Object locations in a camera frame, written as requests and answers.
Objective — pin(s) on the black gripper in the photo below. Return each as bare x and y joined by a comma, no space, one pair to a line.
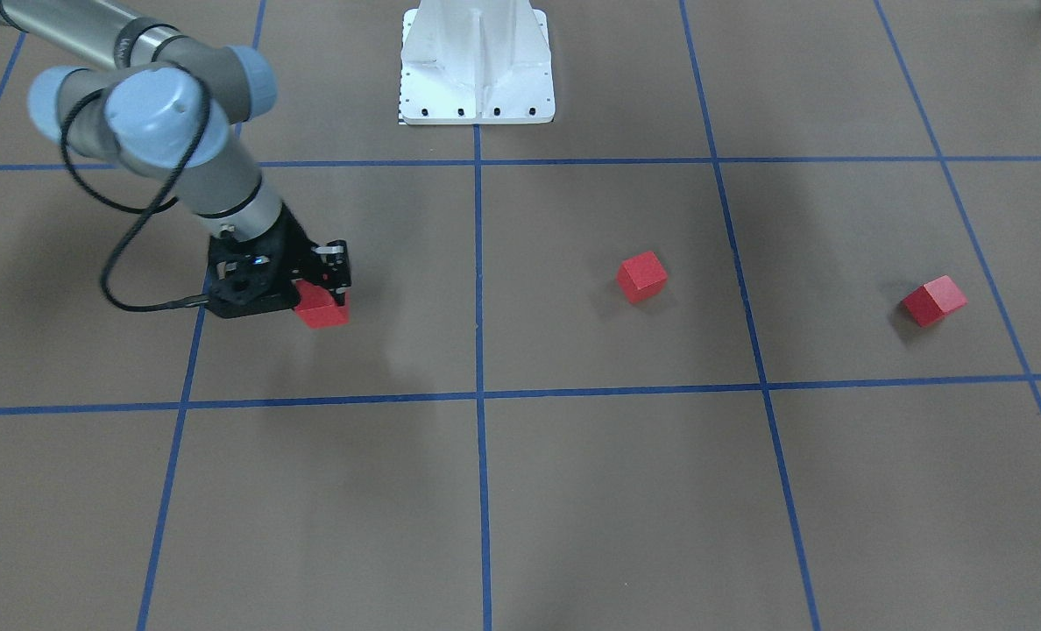
295,244

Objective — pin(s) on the red cube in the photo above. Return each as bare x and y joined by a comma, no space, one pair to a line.
934,301
641,277
317,307

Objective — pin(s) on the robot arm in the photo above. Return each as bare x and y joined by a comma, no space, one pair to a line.
149,123

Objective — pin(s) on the white central pedestal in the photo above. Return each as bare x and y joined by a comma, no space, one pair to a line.
476,63

